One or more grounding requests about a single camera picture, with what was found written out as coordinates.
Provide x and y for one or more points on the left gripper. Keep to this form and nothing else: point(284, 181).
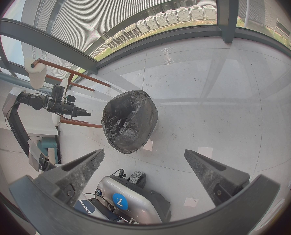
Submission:
point(68, 109)

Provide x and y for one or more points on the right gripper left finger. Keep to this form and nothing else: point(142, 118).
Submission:
point(79, 175)

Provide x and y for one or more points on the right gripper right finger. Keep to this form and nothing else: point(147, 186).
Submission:
point(214, 177)

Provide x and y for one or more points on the black plastic bag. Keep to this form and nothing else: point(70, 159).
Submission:
point(135, 111)

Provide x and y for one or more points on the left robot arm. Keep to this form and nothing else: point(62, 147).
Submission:
point(15, 123)

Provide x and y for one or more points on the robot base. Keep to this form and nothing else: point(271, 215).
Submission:
point(135, 199)

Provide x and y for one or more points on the blue-green box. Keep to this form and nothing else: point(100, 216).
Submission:
point(50, 142)

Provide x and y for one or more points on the white chair with wooden legs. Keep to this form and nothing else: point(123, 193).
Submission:
point(37, 75)

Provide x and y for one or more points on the window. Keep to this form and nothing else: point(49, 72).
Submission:
point(223, 13)

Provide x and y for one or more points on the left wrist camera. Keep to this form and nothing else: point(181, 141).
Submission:
point(71, 98)

